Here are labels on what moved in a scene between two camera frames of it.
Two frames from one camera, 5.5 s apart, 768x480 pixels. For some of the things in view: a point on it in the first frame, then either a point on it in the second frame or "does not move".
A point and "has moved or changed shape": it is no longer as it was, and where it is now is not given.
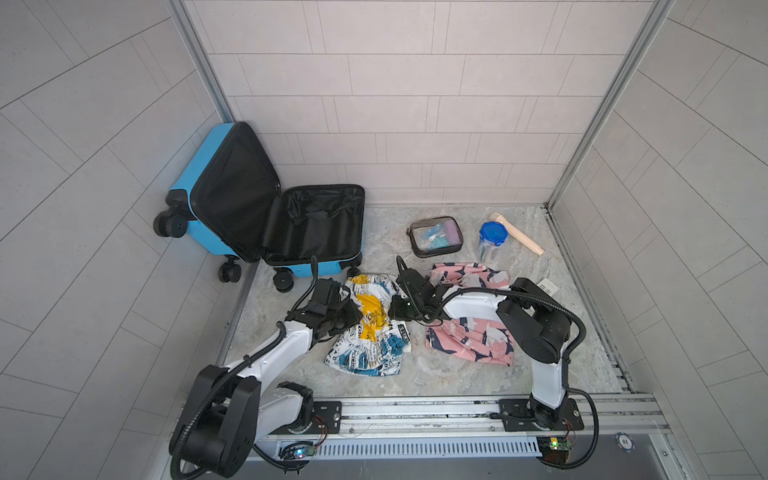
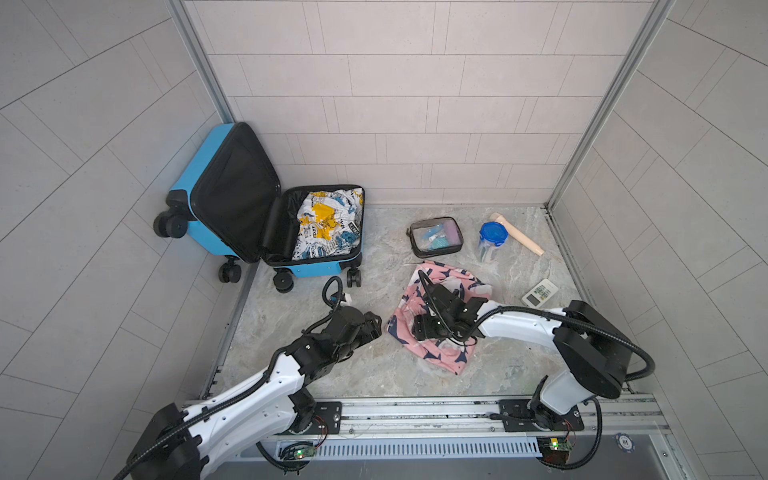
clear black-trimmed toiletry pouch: (435, 236) does not move
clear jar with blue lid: (492, 235) does not move
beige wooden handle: (518, 235) does not move
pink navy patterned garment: (473, 339) has moved or changed shape
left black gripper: (353, 315) → (368, 329)
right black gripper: (393, 309) → (420, 329)
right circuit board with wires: (554, 450) does not move
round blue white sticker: (625, 442) does not move
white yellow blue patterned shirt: (377, 344) → (329, 223)
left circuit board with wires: (297, 450) does not move
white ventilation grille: (429, 448) does not move
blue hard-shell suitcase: (232, 198) does not move
